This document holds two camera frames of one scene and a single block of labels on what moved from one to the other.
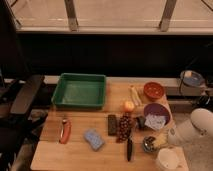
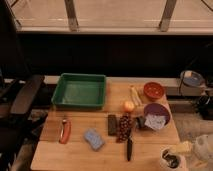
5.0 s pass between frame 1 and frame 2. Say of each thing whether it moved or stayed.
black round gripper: moved
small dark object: stayed
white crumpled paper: stayed
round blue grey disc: stayed
